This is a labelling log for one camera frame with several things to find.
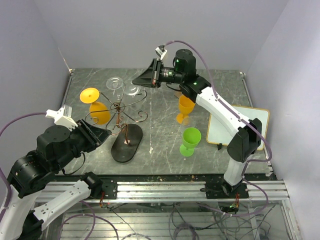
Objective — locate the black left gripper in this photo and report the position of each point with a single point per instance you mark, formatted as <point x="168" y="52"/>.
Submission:
<point x="94" y="136"/>

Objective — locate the orange plastic wine glass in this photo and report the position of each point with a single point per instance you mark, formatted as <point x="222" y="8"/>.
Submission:
<point x="185" y="107"/>

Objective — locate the metal wine glass rack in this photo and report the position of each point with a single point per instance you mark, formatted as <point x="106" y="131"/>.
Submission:
<point x="126" y="129"/>

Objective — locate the clear wine glass front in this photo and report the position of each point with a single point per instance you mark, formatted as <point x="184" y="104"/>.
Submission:
<point x="188" y="122"/>

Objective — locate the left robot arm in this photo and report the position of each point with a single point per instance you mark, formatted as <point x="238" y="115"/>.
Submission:
<point x="30" y="174"/>

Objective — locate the aluminium rail front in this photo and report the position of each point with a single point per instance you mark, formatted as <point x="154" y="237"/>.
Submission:
<point x="190" y="191"/>

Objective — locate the clear wine glass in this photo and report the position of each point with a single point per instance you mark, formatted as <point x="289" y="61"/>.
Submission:
<point x="131" y="89"/>
<point x="116" y="86"/>
<point x="188" y="122"/>

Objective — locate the green plastic wine glass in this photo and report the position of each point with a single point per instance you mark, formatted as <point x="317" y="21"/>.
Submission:
<point x="190" y="139"/>

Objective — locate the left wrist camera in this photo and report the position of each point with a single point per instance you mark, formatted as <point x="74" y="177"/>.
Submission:
<point x="62" y="117"/>

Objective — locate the orange wine glass far left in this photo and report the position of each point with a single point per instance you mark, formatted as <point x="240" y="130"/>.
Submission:
<point x="98" y="111"/>

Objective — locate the wooden picture coaster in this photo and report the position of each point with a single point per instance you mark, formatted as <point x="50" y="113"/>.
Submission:
<point x="178" y="94"/>

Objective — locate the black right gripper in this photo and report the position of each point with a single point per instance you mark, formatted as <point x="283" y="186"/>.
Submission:
<point x="151" y="77"/>

